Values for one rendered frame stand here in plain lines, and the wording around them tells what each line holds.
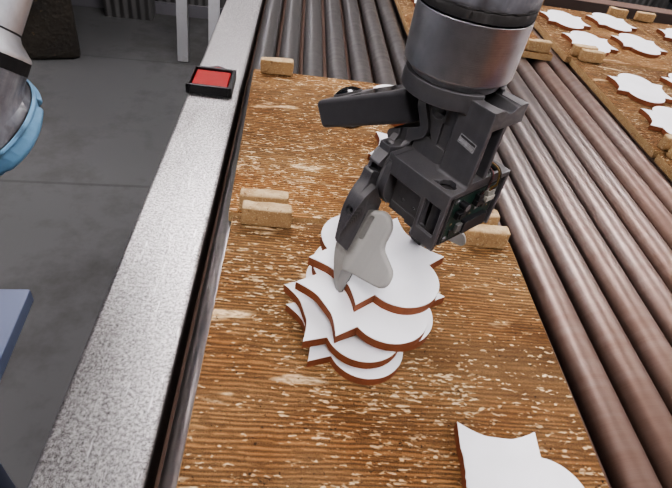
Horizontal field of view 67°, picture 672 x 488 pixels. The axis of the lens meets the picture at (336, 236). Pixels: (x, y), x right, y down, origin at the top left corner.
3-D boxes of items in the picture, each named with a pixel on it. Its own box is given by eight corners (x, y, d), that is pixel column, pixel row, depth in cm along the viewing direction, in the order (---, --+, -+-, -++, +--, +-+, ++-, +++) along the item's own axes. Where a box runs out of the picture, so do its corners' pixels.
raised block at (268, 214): (240, 225, 60) (240, 207, 58) (241, 215, 61) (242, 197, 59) (290, 230, 60) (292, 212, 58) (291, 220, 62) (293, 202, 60)
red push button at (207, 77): (191, 91, 86) (190, 83, 85) (197, 75, 91) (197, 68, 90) (227, 95, 87) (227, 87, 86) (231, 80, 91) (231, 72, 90)
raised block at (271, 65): (259, 73, 90) (260, 58, 88) (260, 69, 92) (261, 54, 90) (292, 77, 91) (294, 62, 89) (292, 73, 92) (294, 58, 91)
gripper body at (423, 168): (425, 260, 38) (477, 116, 30) (352, 197, 43) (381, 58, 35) (487, 227, 42) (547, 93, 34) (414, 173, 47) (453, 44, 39)
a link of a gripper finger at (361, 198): (334, 250, 41) (388, 155, 38) (323, 239, 42) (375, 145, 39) (369, 249, 45) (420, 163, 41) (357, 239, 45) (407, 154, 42)
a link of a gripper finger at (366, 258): (352, 329, 42) (409, 238, 38) (309, 283, 45) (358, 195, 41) (374, 324, 44) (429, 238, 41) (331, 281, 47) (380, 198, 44)
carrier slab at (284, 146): (228, 222, 62) (228, 212, 61) (253, 76, 93) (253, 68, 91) (498, 243, 67) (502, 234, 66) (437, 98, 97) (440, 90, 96)
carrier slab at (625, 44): (563, 62, 122) (572, 44, 120) (516, 6, 153) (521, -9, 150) (695, 81, 126) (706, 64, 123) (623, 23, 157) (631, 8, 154)
